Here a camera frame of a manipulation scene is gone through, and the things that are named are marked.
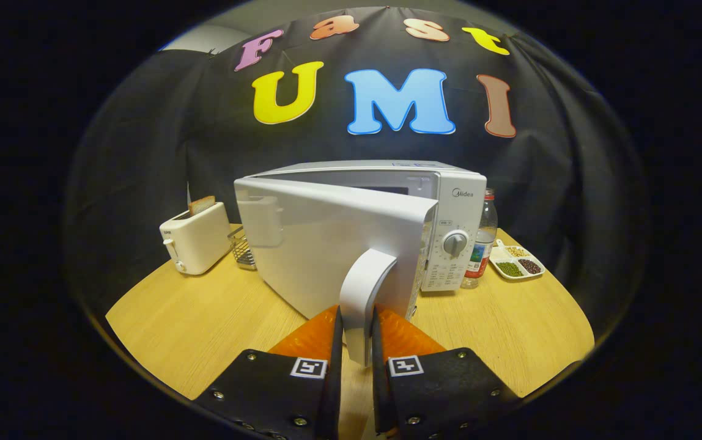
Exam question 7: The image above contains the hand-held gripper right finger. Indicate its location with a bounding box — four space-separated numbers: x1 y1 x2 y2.
371 304 523 440

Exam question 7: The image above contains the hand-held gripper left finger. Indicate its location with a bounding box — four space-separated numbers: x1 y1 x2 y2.
192 304 344 440

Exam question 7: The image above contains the white microwave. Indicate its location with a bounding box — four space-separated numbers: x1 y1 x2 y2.
234 160 487 367

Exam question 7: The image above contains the clear plastic water bottle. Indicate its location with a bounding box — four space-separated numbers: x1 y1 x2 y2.
461 188 499 289

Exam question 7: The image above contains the white divided bean dish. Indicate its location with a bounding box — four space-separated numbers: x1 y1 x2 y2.
489 238 546 281

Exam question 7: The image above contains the white toaster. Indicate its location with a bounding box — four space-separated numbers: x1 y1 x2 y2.
159 202 233 276

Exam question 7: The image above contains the black backdrop cloth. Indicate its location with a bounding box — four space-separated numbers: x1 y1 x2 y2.
64 6 651 343

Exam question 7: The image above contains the wire mesh basket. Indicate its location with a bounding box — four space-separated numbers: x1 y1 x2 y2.
227 226 258 271

